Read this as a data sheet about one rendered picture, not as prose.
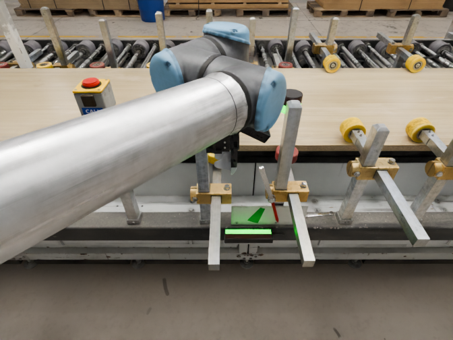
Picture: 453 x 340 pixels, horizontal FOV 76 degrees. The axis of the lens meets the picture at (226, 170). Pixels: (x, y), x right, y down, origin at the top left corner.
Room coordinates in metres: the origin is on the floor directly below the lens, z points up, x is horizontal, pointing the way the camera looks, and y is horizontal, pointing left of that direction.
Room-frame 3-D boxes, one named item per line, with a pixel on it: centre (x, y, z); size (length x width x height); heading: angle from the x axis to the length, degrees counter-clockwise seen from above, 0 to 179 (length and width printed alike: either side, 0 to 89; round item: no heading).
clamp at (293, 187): (0.68, -0.20, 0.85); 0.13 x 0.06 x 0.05; 90
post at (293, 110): (0.67, -0.18, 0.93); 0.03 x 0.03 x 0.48; 0
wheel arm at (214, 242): (0.62, 0.03, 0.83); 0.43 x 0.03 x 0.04; 0
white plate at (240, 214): (0.65, -0.15, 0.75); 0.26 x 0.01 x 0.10; 90
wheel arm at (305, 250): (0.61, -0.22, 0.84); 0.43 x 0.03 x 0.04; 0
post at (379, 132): (0.67, -0.43, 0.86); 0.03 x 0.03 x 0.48; 0
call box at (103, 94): (0.67, 0.33, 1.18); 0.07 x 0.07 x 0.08; 0
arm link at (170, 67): (0.50, 0.06, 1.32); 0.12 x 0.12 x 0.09; 52
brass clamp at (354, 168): (0.67, -0.45, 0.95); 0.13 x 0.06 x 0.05; 90
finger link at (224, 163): (0.58, 0.00, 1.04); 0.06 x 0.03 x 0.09; 90
